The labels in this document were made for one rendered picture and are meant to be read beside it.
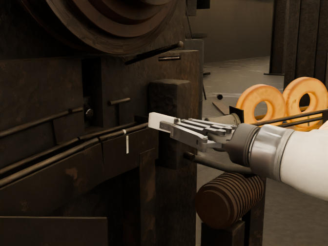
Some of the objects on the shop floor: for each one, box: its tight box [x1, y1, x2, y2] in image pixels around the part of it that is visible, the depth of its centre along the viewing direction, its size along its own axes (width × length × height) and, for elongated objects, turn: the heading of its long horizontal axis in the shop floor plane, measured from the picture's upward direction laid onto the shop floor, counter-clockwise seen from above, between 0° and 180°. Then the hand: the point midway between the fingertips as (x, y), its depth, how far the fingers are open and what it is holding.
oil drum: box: [185, 39, 204, 121], centre depth 379 cm, size 59×59×89 cm
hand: (164, 123), depth 78 cm, fingers closed
